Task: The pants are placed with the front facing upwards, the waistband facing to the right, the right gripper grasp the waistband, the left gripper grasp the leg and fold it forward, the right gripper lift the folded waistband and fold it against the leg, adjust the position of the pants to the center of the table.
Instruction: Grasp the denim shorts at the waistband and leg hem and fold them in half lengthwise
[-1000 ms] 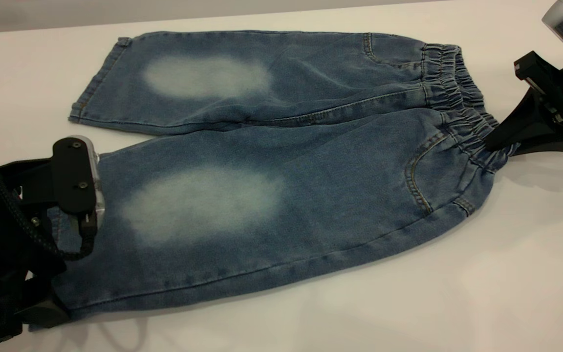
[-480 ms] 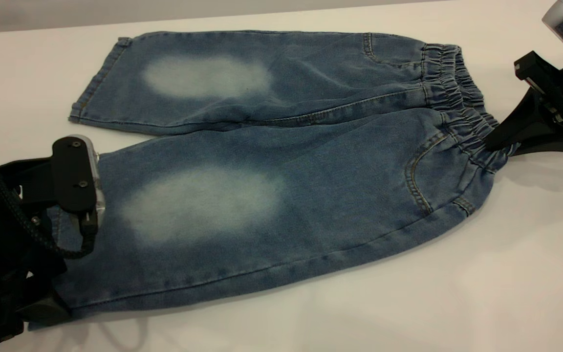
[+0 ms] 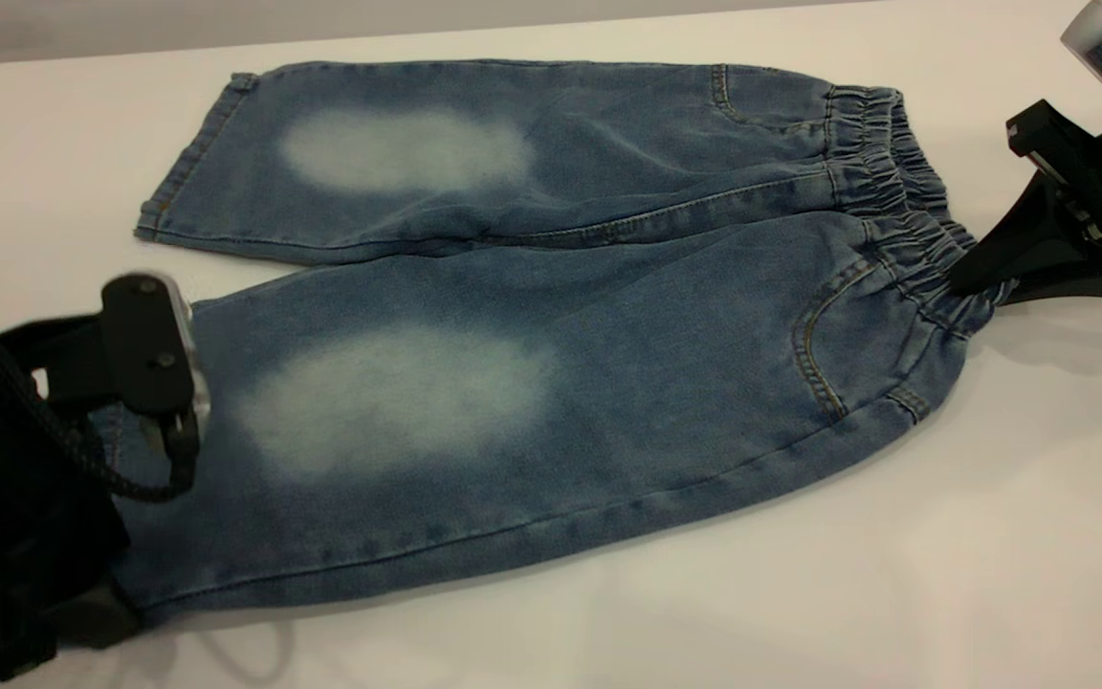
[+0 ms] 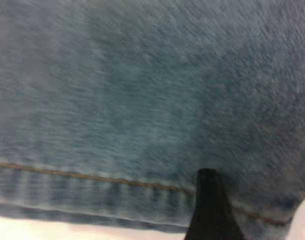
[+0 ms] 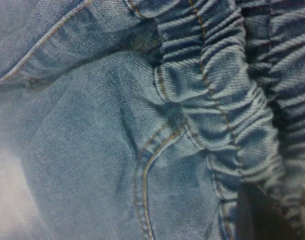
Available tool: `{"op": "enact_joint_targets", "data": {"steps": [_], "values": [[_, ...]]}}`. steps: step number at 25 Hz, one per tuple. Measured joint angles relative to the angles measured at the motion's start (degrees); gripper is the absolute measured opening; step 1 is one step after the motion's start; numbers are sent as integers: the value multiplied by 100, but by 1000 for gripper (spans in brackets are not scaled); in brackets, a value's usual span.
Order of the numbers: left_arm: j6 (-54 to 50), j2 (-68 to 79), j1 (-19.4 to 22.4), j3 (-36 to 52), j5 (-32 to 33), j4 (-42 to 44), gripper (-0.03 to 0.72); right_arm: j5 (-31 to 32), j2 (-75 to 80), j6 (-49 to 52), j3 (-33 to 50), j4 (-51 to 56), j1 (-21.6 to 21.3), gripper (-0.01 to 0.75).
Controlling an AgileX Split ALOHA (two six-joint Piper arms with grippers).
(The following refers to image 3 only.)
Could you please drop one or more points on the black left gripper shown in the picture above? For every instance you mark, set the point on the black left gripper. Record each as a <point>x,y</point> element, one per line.
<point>6,517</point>

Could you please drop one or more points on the blue denim kids jeans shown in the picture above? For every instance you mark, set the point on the blue denim kids jeans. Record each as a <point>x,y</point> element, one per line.
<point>608,335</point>

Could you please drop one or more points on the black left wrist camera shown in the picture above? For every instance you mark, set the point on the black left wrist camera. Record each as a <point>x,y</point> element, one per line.
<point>135,354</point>

